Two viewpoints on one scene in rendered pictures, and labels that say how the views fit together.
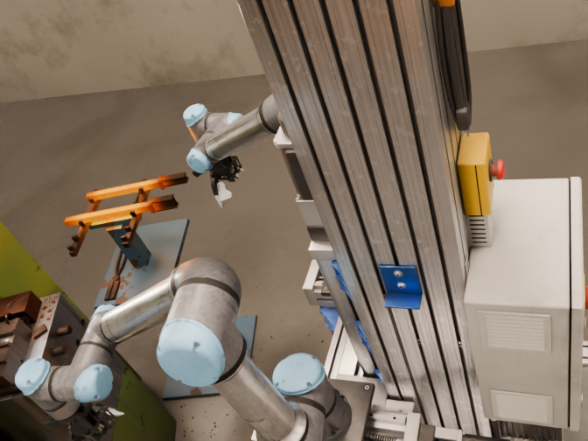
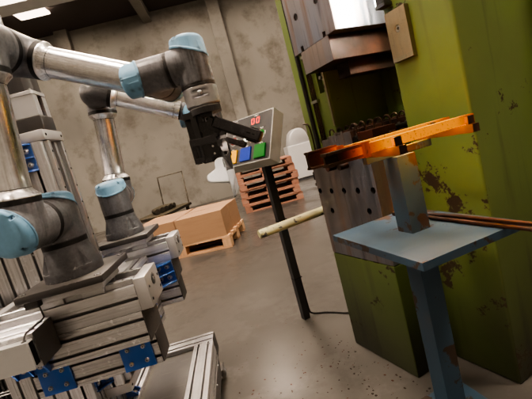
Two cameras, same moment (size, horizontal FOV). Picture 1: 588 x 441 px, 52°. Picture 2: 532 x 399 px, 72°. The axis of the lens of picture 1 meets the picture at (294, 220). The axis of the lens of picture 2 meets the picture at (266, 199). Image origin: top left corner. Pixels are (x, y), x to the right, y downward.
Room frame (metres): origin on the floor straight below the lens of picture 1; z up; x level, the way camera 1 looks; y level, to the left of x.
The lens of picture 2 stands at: (2.37, -0.28, 1.02)
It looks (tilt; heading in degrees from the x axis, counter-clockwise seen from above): 8 degrees down; 144
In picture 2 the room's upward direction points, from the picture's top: 15 degrees counter-clockwise
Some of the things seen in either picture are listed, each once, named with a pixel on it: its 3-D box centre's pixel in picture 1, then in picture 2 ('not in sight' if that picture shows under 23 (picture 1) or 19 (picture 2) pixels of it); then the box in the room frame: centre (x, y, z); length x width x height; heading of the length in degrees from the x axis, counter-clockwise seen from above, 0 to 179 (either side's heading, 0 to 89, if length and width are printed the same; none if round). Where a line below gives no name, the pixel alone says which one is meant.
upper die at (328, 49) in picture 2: not in sight; (355, 50); (1.38, 1.12, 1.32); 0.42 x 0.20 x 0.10; 78
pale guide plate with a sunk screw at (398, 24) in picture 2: not in sight; (400, 34); (1.67, 0.98, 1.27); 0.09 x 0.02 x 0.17; 168
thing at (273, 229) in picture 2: not in sight; (297, 220); (0.98, 0.90, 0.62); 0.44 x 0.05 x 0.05; 78
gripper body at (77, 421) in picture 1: (84, 418); not in sight; (0.90, 0.63, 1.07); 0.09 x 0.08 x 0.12; 57
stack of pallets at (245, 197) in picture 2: not in sight; (267, 183); (-2.87, 3.72, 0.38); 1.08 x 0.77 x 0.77; 55
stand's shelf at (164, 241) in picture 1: (143, 262); (415, 232); (1.81, 0.60, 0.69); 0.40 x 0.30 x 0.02; 160
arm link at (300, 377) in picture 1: (303, 386); (113, 195); (0.80, 0.13, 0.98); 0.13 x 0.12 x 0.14; 155
